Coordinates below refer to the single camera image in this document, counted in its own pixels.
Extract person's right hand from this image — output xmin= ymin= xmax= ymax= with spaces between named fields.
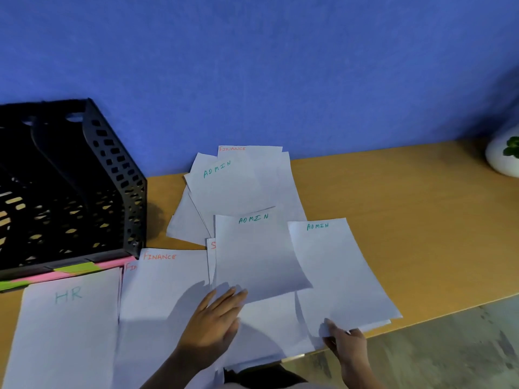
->
xmin=323 ymin=318 xmax=368 ymax=370

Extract person's left hand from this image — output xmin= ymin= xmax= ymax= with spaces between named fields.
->
xmin=178 ymin=287 xmax=249 ymax=372

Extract green-lettered white sheet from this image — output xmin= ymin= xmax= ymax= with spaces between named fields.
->
xmin=287 ymin=218 xmax=404 ymax=339
xmin=214 ymin=206 xmax=314 ymax=305

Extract person's right forearm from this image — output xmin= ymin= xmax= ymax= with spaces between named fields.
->
xmin=340 ymin=360 xmax=385 ymax=389

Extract person's left forearm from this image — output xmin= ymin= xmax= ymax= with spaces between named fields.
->
xmin=139 ymin=352 xmax=216 ymax=389

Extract person's dark clothing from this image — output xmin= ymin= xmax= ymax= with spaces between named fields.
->
xmin=223 ymin=364 xmax=337 ymax=389

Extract pink label strip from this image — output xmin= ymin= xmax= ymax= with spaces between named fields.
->
xmin=0 ymin=255 xmax=141 ymax=292

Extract pile of white paper sheets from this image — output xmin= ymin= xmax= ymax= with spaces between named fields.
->
xmin=0 ymin=145 xmax=393 ymax=389

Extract black perforated file organizer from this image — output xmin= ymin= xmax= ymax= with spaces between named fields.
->
xmin=0 ymin=98 xmax=148 ymax=280

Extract white round plant pot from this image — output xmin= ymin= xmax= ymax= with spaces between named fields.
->
xmin=485 ymin=116 xmax=519 ymax=178

